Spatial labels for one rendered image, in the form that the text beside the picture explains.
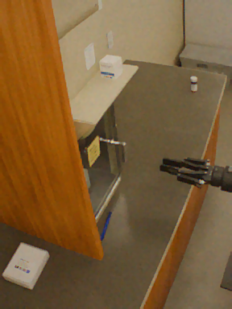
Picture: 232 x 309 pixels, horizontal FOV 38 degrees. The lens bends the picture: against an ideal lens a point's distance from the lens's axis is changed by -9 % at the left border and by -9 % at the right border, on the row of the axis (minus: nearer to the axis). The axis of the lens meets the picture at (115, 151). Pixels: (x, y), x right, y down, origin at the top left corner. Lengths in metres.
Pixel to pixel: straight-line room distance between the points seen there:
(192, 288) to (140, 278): 1.06
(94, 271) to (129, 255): 0.14
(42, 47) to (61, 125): 0.21
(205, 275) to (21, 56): 1.88
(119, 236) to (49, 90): 0.73
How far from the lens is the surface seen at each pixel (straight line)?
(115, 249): 1.34
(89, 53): 1.09
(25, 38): 0.78
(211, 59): 3.81
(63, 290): 1.28
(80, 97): 1.03
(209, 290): 2.30
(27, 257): 1.34
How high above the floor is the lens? 2.07
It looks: 42 degrees down
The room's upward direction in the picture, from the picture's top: 7 degrees counter-clockwise
